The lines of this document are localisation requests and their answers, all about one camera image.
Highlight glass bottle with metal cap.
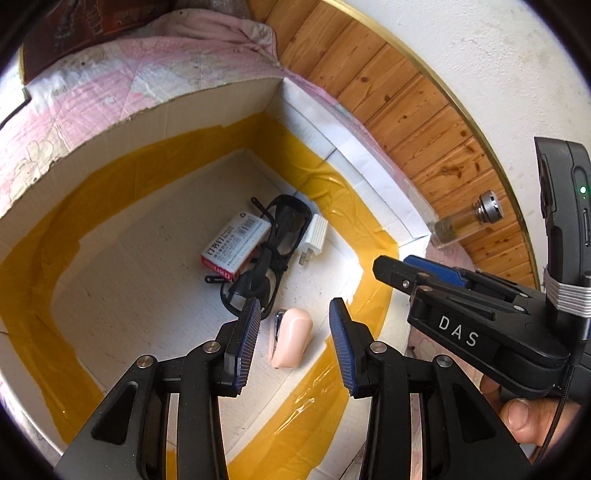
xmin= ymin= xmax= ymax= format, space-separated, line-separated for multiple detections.
xmin=427 ymin=189 xmax=507 ymax=250

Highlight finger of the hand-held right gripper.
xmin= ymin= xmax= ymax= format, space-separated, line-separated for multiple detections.
xmin=404 ymin=255 xmax=546 ymax=307
xmin=373 ymin=255 xmax=430 ymax=296

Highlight white cardboard box yellow tape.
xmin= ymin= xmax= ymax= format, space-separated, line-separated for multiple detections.
xmin=0 ymin=76 xmax=433 ymax=480

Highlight white charger plug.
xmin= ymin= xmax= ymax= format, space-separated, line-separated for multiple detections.
xmin=298 ymin=213 xmax=329 ymax=266

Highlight person's right hand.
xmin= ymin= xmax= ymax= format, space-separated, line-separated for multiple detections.
xmin=480 ymin=374 xmax=583 ymax=448

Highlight black glasses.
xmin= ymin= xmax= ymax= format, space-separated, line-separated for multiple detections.
xmin=205 ymin=195 xmax=313 ymax=319

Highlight red white staples box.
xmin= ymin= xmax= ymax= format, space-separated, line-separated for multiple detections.
xmin=201 ymin=212 xmax=272 ymax=281

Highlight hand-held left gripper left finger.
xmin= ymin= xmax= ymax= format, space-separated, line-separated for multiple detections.
xmin=54 ymin=298 xmax=264 ymax=480

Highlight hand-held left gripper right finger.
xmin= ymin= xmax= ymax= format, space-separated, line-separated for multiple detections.
xmin=329 ymin=298 xmax=532 ymax=480

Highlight black cable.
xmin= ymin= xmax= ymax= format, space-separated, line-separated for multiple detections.
xmin=531 ymin=351 xmax=583 ymax=467

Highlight pink printed quilt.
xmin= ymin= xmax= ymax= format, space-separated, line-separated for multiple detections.
xmin=0 ymin=9 xmax=352 ymax=217

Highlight dark flat object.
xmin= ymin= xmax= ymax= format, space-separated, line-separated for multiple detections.
xmin=0 ymin=85 xmax=32 ymax=132

